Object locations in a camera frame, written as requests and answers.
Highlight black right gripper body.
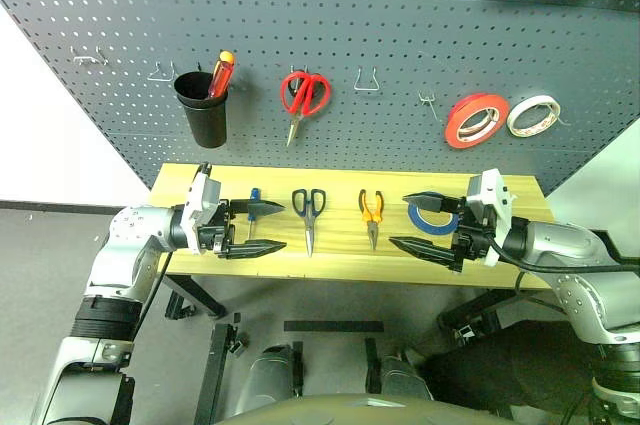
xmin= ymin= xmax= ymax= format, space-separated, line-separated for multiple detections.
xmin=451 ymin=195 xmax=495 ymax=275

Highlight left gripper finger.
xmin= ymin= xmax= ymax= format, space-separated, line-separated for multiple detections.
xmin=218 ymin=239 xmax=288 ymax=261
xmin=229 ymin=198 xmax=286 ymax=220

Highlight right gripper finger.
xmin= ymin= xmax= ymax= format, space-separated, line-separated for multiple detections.
xmin=388 ymin=235 xmax=460 ymax=274
xmin=401 ymin=190 xmax=460 ymax=216

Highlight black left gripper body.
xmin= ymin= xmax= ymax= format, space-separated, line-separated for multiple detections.
xmin=197 ymin=198 xmax=237 ymax=260

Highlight blue tape roll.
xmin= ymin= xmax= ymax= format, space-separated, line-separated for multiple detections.
xmin=406 ymin=190 xmax=461 ymax=238

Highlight red tape roll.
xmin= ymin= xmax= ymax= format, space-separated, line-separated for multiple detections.
xmin=443 ymin=92 xmax=511 ymax=150

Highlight black cup holder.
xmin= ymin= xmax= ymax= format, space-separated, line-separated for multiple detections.
xmin=172 ymin=70 xmax=231 ymax=150

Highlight white tape roll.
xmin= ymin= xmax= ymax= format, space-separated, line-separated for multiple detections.
xmin=505 ymin=93 xmax=563 ymax=140

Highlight black floor tape strip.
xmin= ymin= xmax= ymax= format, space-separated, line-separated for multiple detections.
xmin=283 ymin=320 xmax=386 ymax=334

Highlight black metal floor stand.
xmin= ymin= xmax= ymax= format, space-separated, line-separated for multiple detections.
xmin=193 ymin=312 xmax=252 ymax=425

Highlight grey rounded robot leg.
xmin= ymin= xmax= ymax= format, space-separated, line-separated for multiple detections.
xmin=246 ymin=343 xmax=304 ymax=419
xmin=364 ymin=337 xmax=434 ymax=402

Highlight grey metal pegboard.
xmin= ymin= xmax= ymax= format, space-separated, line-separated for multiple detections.
xmin=0 ymin=0 xmax=640 ymax=197

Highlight double prong metal hook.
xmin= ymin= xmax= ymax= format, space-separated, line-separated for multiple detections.
xmin=72 ymin=46 xmax=110 ymax=67

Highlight blue handled screwdriver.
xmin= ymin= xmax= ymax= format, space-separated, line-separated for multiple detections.
xmin=245 ymin=187 xmax=263 ymax=242

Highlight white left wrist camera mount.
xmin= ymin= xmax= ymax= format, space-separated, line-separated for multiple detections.
xmin=180 ymin=171 xmax=224 ymax=257

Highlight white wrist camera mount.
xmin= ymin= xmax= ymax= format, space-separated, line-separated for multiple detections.
xmin=465 ymin=169 xmax=517 ymax=267
xmin=180 ymin=171 xmax=224 ymax=257

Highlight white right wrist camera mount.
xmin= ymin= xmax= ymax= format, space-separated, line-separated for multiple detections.
xmin=465 ymin=169 xmax=517 ymax=267

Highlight black handled scissors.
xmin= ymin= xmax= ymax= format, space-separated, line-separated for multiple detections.
xmin=291 ymin=187 xmax=328 ymax=259

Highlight orange handled pliers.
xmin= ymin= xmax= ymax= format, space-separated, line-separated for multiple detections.
xmin=357 ymin=188 xmax=386 ymax=252

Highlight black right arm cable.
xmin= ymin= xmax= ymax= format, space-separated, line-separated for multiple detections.
xmin=486 ymin=228 xmax=640 ymax=277

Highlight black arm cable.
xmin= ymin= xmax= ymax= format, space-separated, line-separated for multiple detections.
xmin=486 ymin=228 xmax=640 ymax=277
xmin=130 ymin=250 xmax=174 ymax=341

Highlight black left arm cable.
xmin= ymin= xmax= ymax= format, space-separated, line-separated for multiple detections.
xmin=130 ymin=250 xmax=174 ymax=341

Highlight red handled scissors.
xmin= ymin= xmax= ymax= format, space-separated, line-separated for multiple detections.
xmin=279 ymin=70 xmax=333 ymax=149

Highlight wire loop metal hook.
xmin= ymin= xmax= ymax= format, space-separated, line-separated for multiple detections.
xmin=352 ymin=65 xmax=382 ymax=93
xmin=147 ymin=60 xmax=176 ymax=83

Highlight red handled screwdriver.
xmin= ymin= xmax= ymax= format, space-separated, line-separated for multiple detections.
xmin=207 ymin=50 xmax=237 ymax=101

